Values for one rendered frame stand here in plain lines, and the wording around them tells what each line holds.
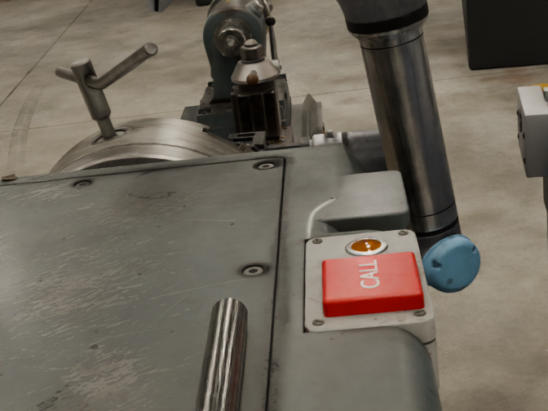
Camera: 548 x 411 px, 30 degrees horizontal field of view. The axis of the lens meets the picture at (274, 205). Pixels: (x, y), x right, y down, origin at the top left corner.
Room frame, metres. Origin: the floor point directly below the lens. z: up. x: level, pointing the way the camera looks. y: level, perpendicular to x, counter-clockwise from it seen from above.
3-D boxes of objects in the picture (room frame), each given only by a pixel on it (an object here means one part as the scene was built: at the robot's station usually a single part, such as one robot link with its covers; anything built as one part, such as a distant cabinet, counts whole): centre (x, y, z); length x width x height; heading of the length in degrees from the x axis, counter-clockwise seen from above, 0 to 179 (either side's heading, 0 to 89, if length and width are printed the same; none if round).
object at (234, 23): (2.23, 0.04, 1.01); 0.30 x 0.20 x 0.29; 175
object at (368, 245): (0.63, -0.06, 1.26); 0.02 x 0.02 x 0.01
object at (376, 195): (0.74, -0.06, 1.24); 0.09 x 0.08 x 0.03; 175
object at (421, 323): (0.59, -0.05, 1.23); 0.13 x 0.08 x 0.05; 175
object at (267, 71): (1.64, 0.00, 1.13); 0.08 x 0.08 x 0.03
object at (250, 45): (1.64, 0.00, 1.17); 0.04 x 0.04 x 0.03
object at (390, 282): (0.57, -0.05, 1.26); 0.06 x 0.06 x 0.02; 85
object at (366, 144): (1.31, -0.16, 1.07); 0.11 x 0.08 x 0.09; 85
